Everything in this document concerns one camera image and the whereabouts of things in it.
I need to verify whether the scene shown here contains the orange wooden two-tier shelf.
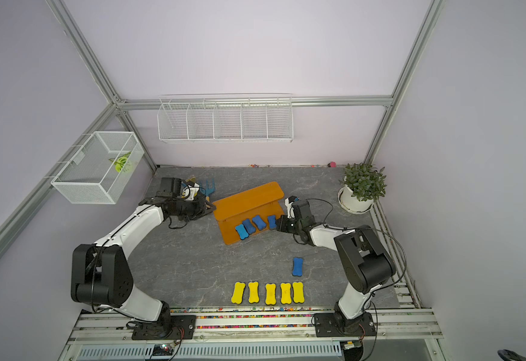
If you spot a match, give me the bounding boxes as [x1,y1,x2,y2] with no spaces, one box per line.
[213,181,284,245]

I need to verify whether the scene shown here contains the yellow eraser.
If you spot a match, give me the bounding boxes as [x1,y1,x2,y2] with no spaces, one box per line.
[248,281,260,304]
[280,283,292,305]
[265,284,277,305]
[231,282,246,305]
[292,281,305,304]

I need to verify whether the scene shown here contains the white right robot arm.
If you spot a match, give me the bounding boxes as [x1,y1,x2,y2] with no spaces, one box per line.
[277,215,397,321]

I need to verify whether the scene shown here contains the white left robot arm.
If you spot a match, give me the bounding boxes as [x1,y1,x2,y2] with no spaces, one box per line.
[70,177,216,326]

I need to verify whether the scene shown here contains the light blue whiteboard eraser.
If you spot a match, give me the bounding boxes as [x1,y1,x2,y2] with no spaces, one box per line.
[235,224,249,240]

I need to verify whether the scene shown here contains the white plant pot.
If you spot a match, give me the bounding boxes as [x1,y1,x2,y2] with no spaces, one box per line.
[338,186,374,214]

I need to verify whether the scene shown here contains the green potted plant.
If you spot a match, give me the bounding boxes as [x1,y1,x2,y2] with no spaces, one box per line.
[344,163,386,202]

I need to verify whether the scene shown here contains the green object in basket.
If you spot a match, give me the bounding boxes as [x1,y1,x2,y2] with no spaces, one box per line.
[109,152,133,174]

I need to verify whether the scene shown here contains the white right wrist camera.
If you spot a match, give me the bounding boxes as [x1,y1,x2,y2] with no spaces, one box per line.
[285,196,312,219]

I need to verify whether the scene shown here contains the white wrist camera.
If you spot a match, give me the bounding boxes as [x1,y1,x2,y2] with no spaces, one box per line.
[285,196,312,219]
[181,183,201,202]

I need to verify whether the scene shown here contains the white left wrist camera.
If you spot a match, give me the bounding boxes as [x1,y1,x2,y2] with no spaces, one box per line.
[181,183,201,202]

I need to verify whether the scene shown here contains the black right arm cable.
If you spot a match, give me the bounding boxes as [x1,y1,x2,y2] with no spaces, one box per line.
[305,197,408,317]

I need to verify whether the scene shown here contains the teal garden fork yellow handle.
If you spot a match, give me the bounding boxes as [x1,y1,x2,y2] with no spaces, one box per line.
[199,179,216,199]

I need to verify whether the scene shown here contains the white wire basket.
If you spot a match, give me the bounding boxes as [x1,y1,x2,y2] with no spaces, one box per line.
[51,131,144,205]

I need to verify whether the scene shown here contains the white wire wall shelf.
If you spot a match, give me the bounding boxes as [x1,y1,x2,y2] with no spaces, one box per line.
[157,93,294,143]

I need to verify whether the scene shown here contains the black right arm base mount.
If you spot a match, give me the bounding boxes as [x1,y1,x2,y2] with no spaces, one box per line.
[311,312,377,338]

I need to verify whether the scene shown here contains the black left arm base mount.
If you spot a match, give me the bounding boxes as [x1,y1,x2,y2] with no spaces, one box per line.
[126,314,197,341]

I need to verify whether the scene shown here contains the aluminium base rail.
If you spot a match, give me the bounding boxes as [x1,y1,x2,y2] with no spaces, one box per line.
[60,307,449,360]

